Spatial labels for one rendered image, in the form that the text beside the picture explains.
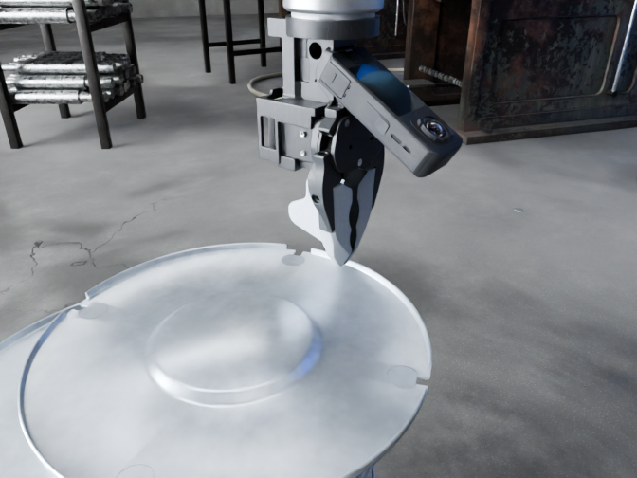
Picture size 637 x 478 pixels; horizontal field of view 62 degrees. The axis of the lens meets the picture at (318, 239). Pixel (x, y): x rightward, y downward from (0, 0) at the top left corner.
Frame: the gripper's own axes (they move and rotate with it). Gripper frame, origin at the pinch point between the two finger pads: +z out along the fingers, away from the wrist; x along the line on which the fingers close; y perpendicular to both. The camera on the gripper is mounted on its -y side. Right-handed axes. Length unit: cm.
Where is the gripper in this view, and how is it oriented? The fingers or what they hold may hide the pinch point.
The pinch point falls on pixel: (348, 254)
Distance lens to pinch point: 48.2
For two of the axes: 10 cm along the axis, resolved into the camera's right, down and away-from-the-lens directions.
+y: -7.9, -2.9, 5.4
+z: 0.0, 8.8, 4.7
